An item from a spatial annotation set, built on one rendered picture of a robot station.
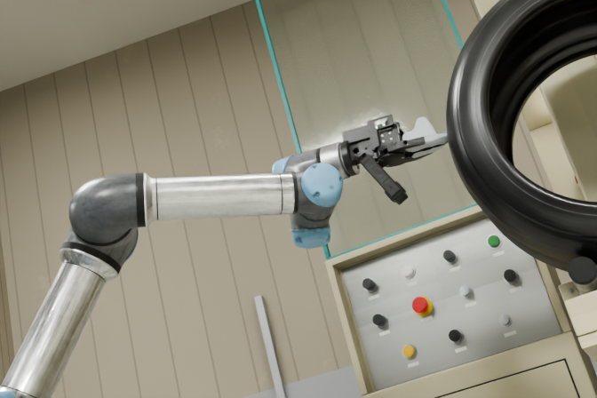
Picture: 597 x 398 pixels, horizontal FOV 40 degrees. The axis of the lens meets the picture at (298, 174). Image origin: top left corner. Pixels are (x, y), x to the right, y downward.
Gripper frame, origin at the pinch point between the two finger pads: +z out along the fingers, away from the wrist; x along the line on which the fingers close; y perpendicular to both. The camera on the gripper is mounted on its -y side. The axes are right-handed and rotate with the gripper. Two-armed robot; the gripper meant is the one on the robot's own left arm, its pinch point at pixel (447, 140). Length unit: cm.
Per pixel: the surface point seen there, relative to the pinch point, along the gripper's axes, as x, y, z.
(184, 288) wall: 253, 51, -200
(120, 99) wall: 251, 180, -231
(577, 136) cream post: 26.2, 2.5, 23.0
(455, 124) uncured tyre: -9.5, -1.1, 3.5
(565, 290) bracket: 23.5, -28.8, 12.5
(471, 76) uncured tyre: -11.3, 6.1, 8.4
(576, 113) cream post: 26.3, 7.6, 23.9
